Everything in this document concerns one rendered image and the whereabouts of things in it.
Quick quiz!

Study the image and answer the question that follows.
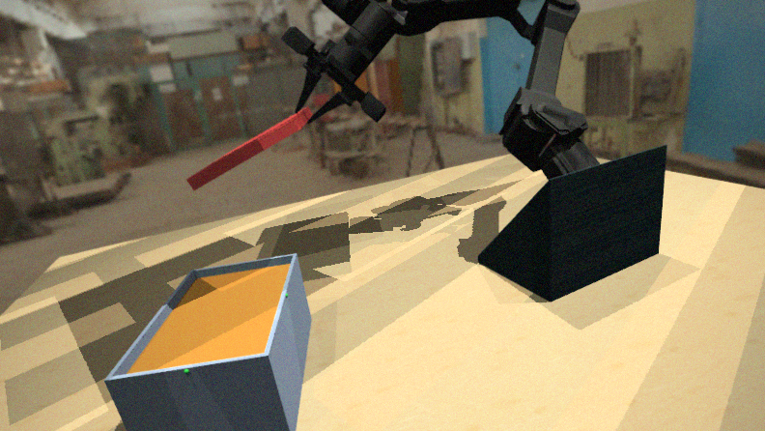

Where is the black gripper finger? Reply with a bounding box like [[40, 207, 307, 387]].
[[295, 63, 321, 114], [306, 91, 353, 124]]

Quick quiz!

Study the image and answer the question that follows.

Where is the red lid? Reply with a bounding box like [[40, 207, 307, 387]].
[[186, 107, 313, 190]]

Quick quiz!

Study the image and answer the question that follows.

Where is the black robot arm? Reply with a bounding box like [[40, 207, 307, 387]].
[[322, 0, 600, 180]]

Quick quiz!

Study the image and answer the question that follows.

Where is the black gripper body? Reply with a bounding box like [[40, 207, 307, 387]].
[[281, 26, 386, 122]]

